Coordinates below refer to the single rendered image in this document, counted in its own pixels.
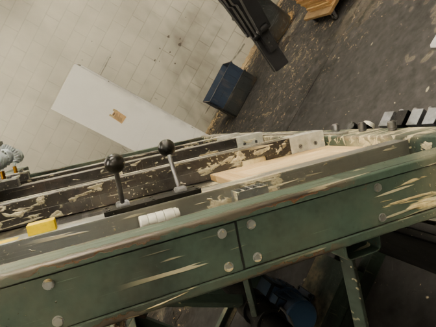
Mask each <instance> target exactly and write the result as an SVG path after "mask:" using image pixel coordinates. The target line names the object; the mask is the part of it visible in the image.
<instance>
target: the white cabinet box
mask: <svg viewBox="0 0 436 327"><path fill-rule="evenodd" d="M51 109H52V110H54V111H56V112H58V113H60V114H62V115H64V116H66V117H68V118H70V119H72V120H74V121H76V122H78V123H80V124H81V125H84V126H85V127H88V128H90V129H92V130H94V131H96V132H98V133H100V134H102V135H103V136H106V137H107V138H110V139H112V140H114V141H116V142H118V143H120V144H121V145H123V146H125V147H127V148H129V149H131V150H133V151H139V150H142V149H148V148H151V147H157V146H158V145H159V143H160V142H161V141H162V140H164V139H169V140H171V141H173V143H175V142H178V141H184V140H187V139H193V138H199V137H201V136H203V135H208V134H206V133H204V132H203V131H201V130H199V129H197V128H195V127H193V126H191V125H190V124H188V123H186V122H184V121H183V120H181V119H179V118H177V117H175V116H173V115H171V114H170V113H168V112H166V111H164V110H162V109H161V108H158V107H157V106H155V105H153V104H152V103H150V102H148V101H146V100H145V99H142V98H141V97H139V96H137V95H135V94H133V93H132V92H130V91H128V90H126V89H124V88H122V87H121V86H119V85H117V84H115V83H113V82H112V81H110V80H108V79H106V78H104V77H102V76H100V75H99V74H97V73H95V72H94V71H92V70H90V69H88V68H86V67H84V66H82V65H81V64H74V65H73V67H72V69H71V71H70V73H69V75H68V77H67V79H66V81H65V82H64V85H63V86H62V89H61V90H60V93H59V94H58V96H57V98H56V100H55V102H54V104H53V106H52V108H51Z"/></svg>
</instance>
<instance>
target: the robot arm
mask: <svg viewBox="0 0 436 327"><path fill-rule="evenodd" d="M218 1H219V2H220V4H222V5H223V6H224V8H225V9H226V11H227V12H228V13H229V14H230V16H231V17H232V19H233V20H234V21H235V22H236V24H237V25H238V27H239V28H240V29H241V30H242V32H243V33H244V35H245V36H246V37H247V38H248V37H250V39H252V41H253V42H254V43H255V45H256V47H257V48H258V50H259V51H260V53H261V54H262V56H263V57H264V59H265V60H266V62H267V63H268V65H269V67H270V68H271V69H272V71H273V72H277V71H279V70H280V69H282V68H283V67H284V66H285V65H286V64H288V63H289V62H288V60H287V58H286V57H285V55H284V54H283V52H282V50H281V49H280V47H279V46H278V44H277V42H276V41H275V39H274V38H273V36H272V34H271V33H270V32H269V27H270V26H271V24H270V23H269V20H268V19H267V16H266V15H265V12H264V11H263V9H262V7H261V5H260V3H259V1H258V0H218Z"/></svg>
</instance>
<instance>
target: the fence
mask: <svg viewBox="0 0 436 327"><path fill-rule="evenodd" d="M408 154H410V153H409V144H408V140H407V139H394V140H391V141H386V142H383V143H378V144H375V145H371V146H368V147H363V148H360V149H355V150H352V151H347V152H342V153H339V154H335V155H332V156H327V157H324V158H319V159H316V160H312V161H308V162H304V163H300V164H296V165H292V166H289V167H284V168H281V169H276V170H273V171H269V172H266V173H261V174H258V175H253V176H248V177H245V178H240V179H238V180H233V181H230V182H225V183H222V184H217V185H214V186H210V187H206V188H202V189H201V191H202V193H198V194H195V195H191V196H188V197H183V198H180V199H175V200H170V201H168V202H163V203H160V204H155V205H152V206H148V207H145V208H140V209H137V210H132V211H129V212H125V213H120V214H117V215H113V216H109V217H104V214H100V215H96V216H93V217H88V218H85V219H80V220H77V221H73V222H70V223H65V224H60V225H57V229H56V230H52V231H49V232H44V233H41V234H36V235H34V236H28V233H26V234H21V235H18V236H14V237H18V239H17V240H14V241H9V242H6V243H1V244H0V265H3V264H6V263H10V262H13V261H18V260H22V259H25V258H29V257H33V256H37V255H40V254H44V253H47V252H51V251H54V250H58V249H61V248H66V247H70V246H73V245H78V244H80V243H85V242H87V241H92V240H95V239H99V238H102V237H106V236H110V235H114V234H118V233H121V232H126V231H128V230H133V229H135V228H140V226H139V221H138V217H139V216H142V215H147V214H149V213H154V212H158V211H163V210H166V209H169V208H175V207H176V208H178V209H179V212H180V216H183V215H187V214H191V213H195V212H199V211H202V210H207V209H210V208H214V207H217V206H221V205H224V204H228V203H231V202H232V195H231V190H234V189H238V188H243V187H246V186H251V185H253V184H258V183H261V184H265V185H268V188H269V192H272V191H276V190H279V189H283V188H288V187H291V186H295V185H298V184H303V183H305V182H310V181H312V180H317V179H320V178H324V177H327V176H332V175H336V174H339V173H343V172H346V171H350V170H353V169H358V168H360V167H365V166H368V165H372V164H376V163H380V162H384V161H387V160H391V159H394V158H398V157H401V156H405V155H408ZM14 237H9V238H6V239H11V238H14ZM6 239H2V240H0V241H3V240H6Z"/></svg>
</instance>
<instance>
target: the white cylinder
mask: <svg viewBox="0 0 436 327"><path fill-rule="evenodd" d="M176 217H180V212H179V209H178V208H176V207H175V208H169V209H166V210H163V211H158V212H154V213H149V214H147V215H142V216H139V217H138V221H139V226H140V227H142V226H147V225H150V224H154V223H159V222H162V221H166V220H169V219H173V218H176Z"/></svg>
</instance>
